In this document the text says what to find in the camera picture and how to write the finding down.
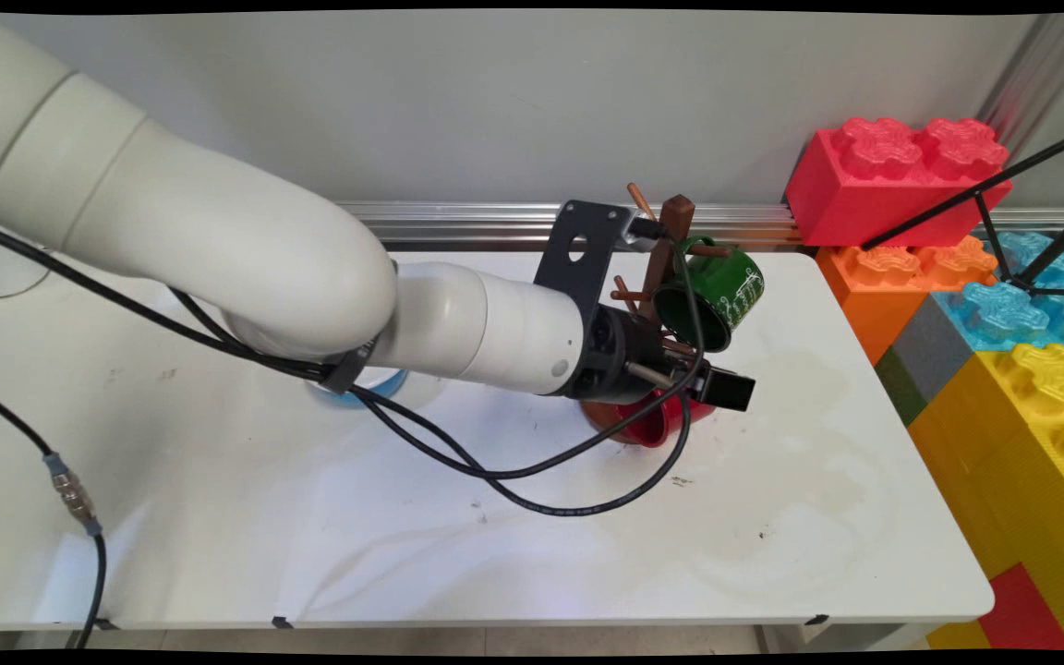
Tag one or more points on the black table edge clip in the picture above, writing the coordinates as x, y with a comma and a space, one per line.
816, 619
105, 623
284, 622

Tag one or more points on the red mug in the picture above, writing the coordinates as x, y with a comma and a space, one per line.
666, 427

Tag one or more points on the aluminium upright post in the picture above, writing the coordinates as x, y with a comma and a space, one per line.
1031, 74

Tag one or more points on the green mug with white print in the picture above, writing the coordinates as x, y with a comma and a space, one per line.
731, 291

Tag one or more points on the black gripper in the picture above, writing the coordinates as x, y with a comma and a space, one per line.
629, 356

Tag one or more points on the brown wooden mug tree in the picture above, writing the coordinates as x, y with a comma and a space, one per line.
677, 217

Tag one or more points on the grey giant building block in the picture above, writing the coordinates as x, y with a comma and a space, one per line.
929, 346

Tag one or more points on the red giant building block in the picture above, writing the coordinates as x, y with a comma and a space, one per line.
864, 194

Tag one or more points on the flat red building block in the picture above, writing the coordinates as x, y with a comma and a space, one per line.
1021, 610

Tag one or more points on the white bowl with blue outside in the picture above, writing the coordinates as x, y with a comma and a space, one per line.
375, 392

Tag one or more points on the aluminium rail along wall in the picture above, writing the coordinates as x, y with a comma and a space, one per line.
458, 222

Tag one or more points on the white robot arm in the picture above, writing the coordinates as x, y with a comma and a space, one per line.
218, 231

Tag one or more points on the dark green giant building block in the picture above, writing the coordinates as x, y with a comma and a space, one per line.
900, 388

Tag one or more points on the black camera bracket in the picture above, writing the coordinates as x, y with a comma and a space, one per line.
583, 249

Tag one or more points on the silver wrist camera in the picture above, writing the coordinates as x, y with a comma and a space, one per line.
641, 231

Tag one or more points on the orange giant building block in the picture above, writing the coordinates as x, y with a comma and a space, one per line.
883, 286

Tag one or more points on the black tripod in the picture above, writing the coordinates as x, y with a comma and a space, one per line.
957, 205

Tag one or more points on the light blue giant building block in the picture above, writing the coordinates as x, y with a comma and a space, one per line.
1012, 314

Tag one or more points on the yellow giant building block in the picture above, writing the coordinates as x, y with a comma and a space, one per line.
1012, 443

